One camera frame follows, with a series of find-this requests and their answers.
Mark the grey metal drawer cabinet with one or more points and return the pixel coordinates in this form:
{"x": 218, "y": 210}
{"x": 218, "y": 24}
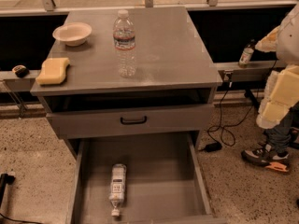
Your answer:
{"x": 173, "y": 67}

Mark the clear upright water bottle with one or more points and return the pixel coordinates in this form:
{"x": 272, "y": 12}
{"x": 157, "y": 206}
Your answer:
{"x": 124, "y": 43}

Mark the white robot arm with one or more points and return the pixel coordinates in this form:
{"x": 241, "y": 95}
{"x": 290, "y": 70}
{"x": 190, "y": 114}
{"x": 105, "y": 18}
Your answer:
{"x": 284, "y": 39}

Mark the black power adapter brick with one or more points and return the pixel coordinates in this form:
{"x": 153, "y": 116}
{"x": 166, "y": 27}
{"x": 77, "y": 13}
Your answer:
{"x": 212, "y": 147}

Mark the white paper bowl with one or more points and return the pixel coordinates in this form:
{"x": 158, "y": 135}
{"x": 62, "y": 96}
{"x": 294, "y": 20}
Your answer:
{"x": 73, "y": 34}

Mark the black object at floor left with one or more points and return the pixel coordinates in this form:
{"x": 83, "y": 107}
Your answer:
{"x": 5, "y": 179}

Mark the grey side ledge rail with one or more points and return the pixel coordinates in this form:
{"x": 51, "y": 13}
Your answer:
{"x": 254, "y": 71}

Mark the person leg in jeans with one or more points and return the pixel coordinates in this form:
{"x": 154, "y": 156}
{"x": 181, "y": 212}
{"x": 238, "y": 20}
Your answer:
{"x": 279, "y": 136}

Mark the open middle drawer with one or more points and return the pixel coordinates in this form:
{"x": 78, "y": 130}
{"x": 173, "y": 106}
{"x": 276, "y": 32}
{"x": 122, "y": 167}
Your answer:
{"x": 164, "y": 184}

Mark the yellow sponge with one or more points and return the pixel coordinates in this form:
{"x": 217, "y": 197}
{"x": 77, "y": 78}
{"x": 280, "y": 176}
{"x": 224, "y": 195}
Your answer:
{"x": 53, "y": 71}

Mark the blue plastic bottle white cap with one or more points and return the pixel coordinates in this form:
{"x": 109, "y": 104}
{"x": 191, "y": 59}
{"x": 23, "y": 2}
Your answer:
{"x": 117, "y": 188}

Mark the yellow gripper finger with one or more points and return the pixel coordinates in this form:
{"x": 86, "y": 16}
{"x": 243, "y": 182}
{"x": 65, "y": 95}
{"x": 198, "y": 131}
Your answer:
{"x": 281, "y": 93}

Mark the closed top drawer black handle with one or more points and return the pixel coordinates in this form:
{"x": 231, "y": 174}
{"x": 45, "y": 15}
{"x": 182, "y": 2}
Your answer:
{"x": 125, "y": 121}

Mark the small dark glass bottle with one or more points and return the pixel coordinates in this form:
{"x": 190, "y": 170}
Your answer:
{"x": 247, "y": 53}

